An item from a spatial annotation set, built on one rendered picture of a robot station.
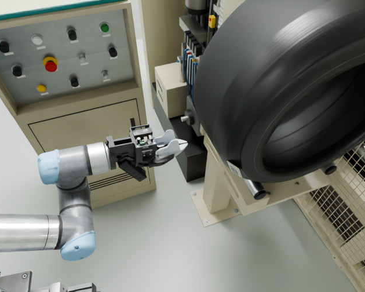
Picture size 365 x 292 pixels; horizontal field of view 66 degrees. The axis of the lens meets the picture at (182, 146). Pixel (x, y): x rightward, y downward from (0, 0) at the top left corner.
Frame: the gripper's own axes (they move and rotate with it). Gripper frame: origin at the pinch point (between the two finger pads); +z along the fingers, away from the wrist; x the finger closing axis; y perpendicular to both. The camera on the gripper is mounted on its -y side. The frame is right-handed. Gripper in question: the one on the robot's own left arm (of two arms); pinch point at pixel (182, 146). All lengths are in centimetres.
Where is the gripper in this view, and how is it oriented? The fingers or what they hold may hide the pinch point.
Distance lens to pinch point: 77.5
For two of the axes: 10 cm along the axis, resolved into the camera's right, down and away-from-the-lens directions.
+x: -3.5, -7.3, 5.9
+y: 1.1, -6.6, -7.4
